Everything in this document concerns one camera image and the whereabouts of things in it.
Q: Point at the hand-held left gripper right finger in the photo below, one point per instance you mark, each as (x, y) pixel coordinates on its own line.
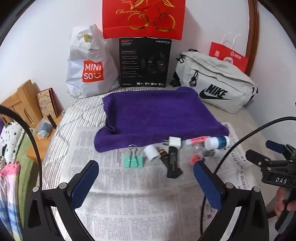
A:
(208, 185)

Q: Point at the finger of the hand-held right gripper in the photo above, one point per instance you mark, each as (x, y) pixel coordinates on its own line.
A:
(274, 145)
(256, 157)

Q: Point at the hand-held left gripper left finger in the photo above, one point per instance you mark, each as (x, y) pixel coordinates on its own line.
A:
(84, 185)

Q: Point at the orange blue tape measure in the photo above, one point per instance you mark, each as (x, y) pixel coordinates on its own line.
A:
(196, 158)

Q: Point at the clear plastic cap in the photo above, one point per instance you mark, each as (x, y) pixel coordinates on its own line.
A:
(200, 149)

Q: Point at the white and blue bottle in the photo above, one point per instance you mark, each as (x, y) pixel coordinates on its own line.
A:
(215, 142)

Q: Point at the pink highlighter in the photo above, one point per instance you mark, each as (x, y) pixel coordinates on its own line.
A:
(196, 140)

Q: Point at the green binder clip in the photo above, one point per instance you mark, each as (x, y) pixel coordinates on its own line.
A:
(133, 161)

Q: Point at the white usb charger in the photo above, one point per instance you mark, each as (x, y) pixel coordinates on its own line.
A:
(174, 141)

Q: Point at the black gold battery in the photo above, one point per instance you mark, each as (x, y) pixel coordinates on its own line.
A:
(162, 154)

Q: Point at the person's right hand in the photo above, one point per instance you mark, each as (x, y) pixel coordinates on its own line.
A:
(280, 201)

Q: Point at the wooden nightstand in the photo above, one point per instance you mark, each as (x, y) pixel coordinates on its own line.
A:
(49, 146)

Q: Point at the newspaper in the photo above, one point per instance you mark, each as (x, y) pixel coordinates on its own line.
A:
(138, 199)

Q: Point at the green cloth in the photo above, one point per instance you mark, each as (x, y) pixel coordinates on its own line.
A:
(25, 171)

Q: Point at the clear plastic box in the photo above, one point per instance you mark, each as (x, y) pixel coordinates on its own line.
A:
(44, 131)

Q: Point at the pink striped cloth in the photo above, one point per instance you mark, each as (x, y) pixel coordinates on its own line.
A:
(9, 185)

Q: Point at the white spotted pillow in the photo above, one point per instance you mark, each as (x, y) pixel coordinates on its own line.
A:
(11, 139)

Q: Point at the purple towel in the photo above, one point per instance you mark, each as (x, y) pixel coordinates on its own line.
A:
(157, 113)

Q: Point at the patterned brown book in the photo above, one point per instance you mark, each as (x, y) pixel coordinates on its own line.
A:
(46, 104)

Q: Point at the grey waist bag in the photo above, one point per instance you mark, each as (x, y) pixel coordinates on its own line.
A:
(215, 76)

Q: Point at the wooden bed headboard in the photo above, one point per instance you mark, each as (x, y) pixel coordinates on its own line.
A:
(253, 34)

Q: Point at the white plastic shopping bag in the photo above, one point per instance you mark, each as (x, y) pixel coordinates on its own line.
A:
(92, 58)

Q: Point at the black headset box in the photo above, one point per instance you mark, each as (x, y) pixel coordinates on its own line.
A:
(138, 64)

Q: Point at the red gift bag gold print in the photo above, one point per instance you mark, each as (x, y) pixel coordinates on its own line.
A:
(143, 20)

